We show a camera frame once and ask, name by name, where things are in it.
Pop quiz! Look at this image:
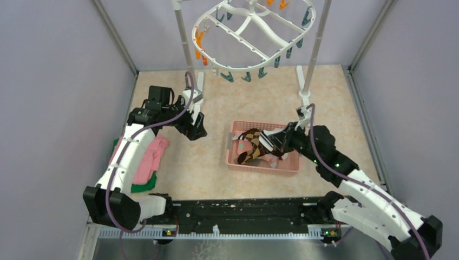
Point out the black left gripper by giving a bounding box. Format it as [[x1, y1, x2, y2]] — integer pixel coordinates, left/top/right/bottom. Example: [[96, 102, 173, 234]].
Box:
[[161, 95, 206, 140]]

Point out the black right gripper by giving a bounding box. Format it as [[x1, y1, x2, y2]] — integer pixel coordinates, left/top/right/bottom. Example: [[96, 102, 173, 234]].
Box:
[[268, 122, 320, 164]]

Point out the white black striped sock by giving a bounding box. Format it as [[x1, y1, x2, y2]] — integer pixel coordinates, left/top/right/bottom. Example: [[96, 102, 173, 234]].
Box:
[[232, 133, 244, 140], [259, 128, 288, 168]]

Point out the grey red striped sock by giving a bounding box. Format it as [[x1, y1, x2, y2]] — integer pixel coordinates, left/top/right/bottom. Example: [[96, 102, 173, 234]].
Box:
[[247, 159, 271, 168]]

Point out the brown argyle sock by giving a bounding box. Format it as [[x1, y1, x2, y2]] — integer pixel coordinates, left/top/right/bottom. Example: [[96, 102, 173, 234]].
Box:
[[233, 128, 268, 165], [250, 142, 281, 159]]

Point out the white black striped sock front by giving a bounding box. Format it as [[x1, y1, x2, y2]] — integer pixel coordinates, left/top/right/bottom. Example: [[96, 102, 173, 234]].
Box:
[[232, 133, 244, 140]]

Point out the pink dotted sock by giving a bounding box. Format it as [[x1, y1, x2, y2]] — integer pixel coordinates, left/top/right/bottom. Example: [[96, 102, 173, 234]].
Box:
[[237, 140, 252, 156]]

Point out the white oval clip hanger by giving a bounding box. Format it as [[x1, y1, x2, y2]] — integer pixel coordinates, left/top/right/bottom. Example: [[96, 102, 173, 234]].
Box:
[[191, 1, 316, 73]]

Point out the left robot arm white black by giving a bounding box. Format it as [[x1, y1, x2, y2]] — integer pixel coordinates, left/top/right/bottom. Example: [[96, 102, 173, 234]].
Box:
[[83, 86, 207, 232]]

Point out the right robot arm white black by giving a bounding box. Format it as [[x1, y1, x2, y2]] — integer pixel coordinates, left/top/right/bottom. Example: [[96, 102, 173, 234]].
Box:
[[260, 122, 443, 259]]

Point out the pink plastic basket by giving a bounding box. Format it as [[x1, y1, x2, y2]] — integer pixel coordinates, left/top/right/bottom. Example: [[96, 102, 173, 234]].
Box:
[[225, 120, 300, 176]]

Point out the white drying rack stand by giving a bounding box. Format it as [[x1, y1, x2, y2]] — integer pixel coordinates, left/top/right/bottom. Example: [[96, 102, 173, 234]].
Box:
[[172, 1, 332, 112]]

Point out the pink folded cloth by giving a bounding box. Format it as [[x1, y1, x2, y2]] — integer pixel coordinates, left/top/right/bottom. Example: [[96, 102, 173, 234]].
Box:
[[131, 134, 169, 193]]

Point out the green folded cloth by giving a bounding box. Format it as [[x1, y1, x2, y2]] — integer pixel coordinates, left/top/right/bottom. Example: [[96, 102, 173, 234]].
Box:
[[130, 153, 157, 193]]

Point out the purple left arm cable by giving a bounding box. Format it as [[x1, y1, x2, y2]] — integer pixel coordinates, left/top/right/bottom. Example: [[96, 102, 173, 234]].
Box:
[[104, 71, 195, 260]]

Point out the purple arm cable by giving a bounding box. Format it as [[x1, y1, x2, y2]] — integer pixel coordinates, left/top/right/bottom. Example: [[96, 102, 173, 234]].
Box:
[[104, 71, 195, 260], [307, 103, 431, 260]]

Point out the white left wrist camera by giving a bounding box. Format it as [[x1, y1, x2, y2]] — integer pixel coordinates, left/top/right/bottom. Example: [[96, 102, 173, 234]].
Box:
[[182, 88, 204, 114]]

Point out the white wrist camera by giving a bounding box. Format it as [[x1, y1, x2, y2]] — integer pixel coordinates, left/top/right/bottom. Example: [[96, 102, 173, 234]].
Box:
[[294, 104, 313, 130], [182, 88, 204, 114]]

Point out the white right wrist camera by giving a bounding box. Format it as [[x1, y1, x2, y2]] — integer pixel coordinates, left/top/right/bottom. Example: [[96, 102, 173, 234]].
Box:
[[294, 104, 313, 130]]

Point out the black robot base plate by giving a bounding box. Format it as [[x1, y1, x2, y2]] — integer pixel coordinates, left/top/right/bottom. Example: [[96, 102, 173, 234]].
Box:
[[146, 194, 350, 246]]

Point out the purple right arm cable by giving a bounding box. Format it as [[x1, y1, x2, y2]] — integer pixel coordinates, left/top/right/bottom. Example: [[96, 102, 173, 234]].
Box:
[[307, 103, 431, 260]]

